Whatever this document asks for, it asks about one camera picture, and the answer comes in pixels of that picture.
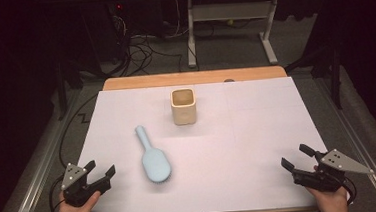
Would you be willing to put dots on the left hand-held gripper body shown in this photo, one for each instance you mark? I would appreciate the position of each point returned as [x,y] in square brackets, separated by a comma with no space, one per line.
[77,194]

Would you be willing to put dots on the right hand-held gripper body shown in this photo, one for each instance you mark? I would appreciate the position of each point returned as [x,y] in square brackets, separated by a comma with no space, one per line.
[328,178]

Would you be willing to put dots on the light blue hairbrush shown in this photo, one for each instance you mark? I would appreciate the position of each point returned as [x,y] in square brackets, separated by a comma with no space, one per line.
[155,165]

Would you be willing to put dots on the beige square cup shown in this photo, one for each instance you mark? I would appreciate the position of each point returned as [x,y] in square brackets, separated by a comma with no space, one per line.
[184,114]

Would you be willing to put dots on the person's right hand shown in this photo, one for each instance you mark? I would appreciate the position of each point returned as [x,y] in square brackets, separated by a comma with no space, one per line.
[333,202]

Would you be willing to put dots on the white table sheet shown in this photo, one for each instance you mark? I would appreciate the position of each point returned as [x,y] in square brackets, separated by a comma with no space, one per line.
[229,150]

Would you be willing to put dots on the black metal stand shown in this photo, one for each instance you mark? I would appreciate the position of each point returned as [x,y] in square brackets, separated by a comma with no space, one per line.
[335,82]
[62,94]

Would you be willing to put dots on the dark computer tower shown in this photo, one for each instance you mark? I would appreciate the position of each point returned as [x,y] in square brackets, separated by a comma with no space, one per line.
[104,31]

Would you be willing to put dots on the small yellow-green ball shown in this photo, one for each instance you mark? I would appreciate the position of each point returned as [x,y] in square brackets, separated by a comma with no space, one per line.
[230,22]

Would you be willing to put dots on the aluminium floor rail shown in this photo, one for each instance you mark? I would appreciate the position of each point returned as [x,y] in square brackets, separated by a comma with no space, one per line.
[43,163]
[359,144]

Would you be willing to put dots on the white metal desk frame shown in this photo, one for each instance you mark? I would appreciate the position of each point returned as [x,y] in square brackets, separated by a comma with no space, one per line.
[229,11]

